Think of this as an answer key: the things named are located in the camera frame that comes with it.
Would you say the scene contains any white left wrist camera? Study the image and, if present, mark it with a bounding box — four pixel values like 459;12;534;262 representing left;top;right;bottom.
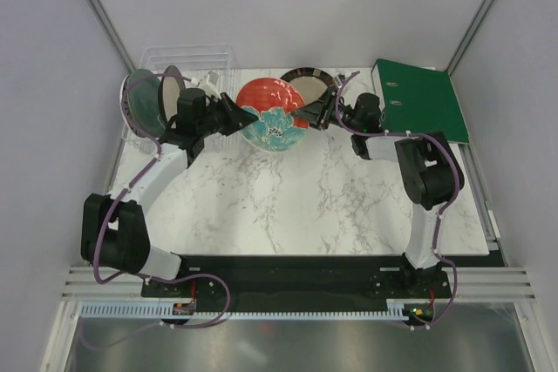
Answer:
197;70;220;96

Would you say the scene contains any brown rimmed cream plate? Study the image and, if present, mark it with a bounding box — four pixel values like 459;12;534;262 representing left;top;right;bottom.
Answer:
158;65;185;123

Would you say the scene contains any white cable duct right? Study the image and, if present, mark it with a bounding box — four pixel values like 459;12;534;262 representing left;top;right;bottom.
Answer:
387;300;435;321

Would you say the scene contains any red and teal floral plate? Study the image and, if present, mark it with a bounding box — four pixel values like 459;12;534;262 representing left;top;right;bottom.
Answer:
236;77;309;152

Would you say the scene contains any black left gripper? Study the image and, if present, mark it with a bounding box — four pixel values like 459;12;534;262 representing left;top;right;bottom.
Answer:
197;92;257;138

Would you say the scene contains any white cable duct left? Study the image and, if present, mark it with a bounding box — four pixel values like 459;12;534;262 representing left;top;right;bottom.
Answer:
80;297;197;319

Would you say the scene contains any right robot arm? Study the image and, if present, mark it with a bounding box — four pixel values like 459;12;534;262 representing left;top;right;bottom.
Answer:
291;88;464;297

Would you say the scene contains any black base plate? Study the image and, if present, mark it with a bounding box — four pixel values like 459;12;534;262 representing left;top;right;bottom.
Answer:
141;251;504;315

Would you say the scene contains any green ring binder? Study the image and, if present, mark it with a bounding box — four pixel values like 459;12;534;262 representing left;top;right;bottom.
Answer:
371;59;470;144

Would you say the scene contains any dark patterned rim plate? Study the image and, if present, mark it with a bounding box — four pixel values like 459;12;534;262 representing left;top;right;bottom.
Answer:
281;67;337;105

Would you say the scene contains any white blue striped plate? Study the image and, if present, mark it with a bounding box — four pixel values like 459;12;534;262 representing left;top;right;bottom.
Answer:
119;76;142;138

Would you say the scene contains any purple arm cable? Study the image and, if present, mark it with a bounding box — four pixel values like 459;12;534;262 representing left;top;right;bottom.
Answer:
78;67;232;349
337;70;466;330

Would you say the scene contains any white wire dish rack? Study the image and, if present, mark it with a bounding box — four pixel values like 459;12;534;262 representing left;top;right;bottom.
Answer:
121;43;245;149

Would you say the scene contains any aluminium frame rail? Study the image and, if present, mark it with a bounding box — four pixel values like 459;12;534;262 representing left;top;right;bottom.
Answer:
62;267;534;302

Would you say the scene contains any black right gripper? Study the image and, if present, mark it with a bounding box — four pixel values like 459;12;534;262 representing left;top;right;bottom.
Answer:
290;88;361;133

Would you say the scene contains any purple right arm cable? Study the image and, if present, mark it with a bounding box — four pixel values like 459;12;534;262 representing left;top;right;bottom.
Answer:
337;70;466;330

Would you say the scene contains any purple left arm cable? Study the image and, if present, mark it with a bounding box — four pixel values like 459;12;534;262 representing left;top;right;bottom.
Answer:
78;67;232;349

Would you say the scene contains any teal green plate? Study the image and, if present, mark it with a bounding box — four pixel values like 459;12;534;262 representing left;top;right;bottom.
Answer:
127;69;165;138

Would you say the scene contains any white cable duct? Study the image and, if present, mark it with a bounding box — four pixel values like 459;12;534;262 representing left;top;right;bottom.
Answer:
387;300;435;321
80;297;197;319

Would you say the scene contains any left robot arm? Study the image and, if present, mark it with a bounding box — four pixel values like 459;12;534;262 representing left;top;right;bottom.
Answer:
81;88;259;296

